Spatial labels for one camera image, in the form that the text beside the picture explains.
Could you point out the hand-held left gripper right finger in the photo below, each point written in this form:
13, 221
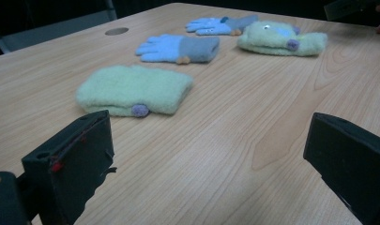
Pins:
350, 156

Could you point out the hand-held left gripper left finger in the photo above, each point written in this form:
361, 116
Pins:
75, 156

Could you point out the green fuzzy glove with face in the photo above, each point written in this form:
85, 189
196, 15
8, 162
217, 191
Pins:
272, 40

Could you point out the blue knit glove with face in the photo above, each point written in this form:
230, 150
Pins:
215, 26

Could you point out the white metal stand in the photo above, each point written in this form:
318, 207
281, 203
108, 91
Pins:
53, 29

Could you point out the round grey table grommet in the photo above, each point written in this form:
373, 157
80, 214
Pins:
116, 31

